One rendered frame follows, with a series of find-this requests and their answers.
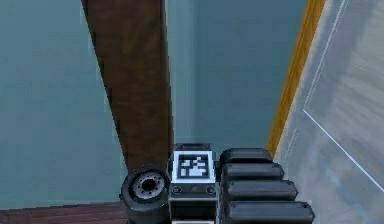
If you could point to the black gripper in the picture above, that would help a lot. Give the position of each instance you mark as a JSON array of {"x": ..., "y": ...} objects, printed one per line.
[{"x": 146, "y": 186}]

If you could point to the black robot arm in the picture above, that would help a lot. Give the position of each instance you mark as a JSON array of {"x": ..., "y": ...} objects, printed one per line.
[{"x": 253, "y": 190}]

